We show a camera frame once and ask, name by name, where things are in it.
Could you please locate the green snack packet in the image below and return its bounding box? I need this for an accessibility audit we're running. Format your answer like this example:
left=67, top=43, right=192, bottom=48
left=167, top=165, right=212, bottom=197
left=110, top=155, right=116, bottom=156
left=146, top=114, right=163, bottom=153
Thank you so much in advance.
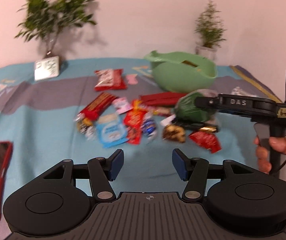
left=174, top=89, right=218, bottom=122

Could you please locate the small red packet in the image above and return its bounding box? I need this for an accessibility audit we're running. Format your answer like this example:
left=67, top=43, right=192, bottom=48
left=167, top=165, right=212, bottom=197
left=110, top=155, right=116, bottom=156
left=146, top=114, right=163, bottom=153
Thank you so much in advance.
left=189, top=131, right=221, bottom=153

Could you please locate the light blue snack packet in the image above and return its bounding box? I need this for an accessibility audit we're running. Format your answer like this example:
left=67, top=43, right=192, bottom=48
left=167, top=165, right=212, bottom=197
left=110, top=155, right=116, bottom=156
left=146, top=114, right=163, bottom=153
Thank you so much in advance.
left=96, top=113, right=128, bottom=148

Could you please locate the nut date clear-wrapped snack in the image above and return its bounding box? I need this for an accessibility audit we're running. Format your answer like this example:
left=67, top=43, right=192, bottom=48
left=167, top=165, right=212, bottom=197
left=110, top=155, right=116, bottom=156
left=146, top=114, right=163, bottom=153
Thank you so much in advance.
left=163, top=124, right=186, bottom=143

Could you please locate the long dark red packet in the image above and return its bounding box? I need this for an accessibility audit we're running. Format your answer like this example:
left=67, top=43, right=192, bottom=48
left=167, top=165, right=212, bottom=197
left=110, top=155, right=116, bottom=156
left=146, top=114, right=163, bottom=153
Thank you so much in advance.
left=140, top=92, right=187, bottom=107

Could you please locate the red orange candy packet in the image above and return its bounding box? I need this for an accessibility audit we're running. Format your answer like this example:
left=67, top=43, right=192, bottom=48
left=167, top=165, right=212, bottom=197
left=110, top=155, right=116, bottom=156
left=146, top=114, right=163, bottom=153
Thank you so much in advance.
left=123, top=99, right=146, bottom=145

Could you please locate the long red snack bar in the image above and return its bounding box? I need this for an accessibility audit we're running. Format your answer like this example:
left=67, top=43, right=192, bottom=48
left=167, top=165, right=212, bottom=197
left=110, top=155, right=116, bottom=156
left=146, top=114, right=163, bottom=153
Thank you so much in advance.
left=77, top=92, right=119, bottom=121

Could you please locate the blue foil chocolate ball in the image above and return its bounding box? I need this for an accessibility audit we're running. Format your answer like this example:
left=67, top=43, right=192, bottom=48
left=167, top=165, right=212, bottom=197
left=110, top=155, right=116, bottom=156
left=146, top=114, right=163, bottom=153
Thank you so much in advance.
left=141, top=113, right=157, bottom=140

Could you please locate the pink white small packet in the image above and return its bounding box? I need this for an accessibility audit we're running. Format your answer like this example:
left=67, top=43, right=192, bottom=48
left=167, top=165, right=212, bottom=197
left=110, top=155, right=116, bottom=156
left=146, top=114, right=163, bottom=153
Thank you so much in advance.
left=112, top=97, right=133, bottom=115

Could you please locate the green plastic bowl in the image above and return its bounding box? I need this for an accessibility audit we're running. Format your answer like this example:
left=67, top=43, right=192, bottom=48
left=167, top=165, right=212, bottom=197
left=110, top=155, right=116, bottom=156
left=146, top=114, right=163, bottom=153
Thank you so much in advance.
left=144, top=50, right=218, bottom=93

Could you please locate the thin plant in glass jar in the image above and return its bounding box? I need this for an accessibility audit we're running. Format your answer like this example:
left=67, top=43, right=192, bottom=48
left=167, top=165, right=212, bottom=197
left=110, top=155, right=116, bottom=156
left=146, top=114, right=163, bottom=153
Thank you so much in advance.
left=195, top=0, right=226, bottom=61

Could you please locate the small pink candy wrapper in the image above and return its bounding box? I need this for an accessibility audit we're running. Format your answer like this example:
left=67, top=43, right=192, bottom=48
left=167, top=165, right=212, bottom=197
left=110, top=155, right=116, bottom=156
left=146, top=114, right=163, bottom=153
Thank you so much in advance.
left=126, top=74, right=138, bottom=85

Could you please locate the blue grey table cloth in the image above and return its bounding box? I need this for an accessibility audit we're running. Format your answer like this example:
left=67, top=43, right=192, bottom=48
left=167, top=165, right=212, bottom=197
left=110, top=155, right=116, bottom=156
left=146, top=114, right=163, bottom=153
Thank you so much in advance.
left=0, top=57, right=283, bottom=240

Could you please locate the red white snack bag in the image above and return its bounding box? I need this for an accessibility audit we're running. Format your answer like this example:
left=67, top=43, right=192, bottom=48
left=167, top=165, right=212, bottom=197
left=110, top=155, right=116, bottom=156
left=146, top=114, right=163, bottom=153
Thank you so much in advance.
left=94, top=69, right=127, bottom=91

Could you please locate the white digital clock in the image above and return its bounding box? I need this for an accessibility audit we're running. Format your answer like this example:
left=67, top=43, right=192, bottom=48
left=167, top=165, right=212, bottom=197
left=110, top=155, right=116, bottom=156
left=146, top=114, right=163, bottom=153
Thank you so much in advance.
left=34, top=56, right=60, bottom=81

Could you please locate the leafy potted plant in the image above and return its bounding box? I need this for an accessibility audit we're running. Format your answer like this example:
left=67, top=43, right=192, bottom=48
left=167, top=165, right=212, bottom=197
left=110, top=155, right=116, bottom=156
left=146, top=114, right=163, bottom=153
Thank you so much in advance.
left=15, top=0, right=97, bottom=63

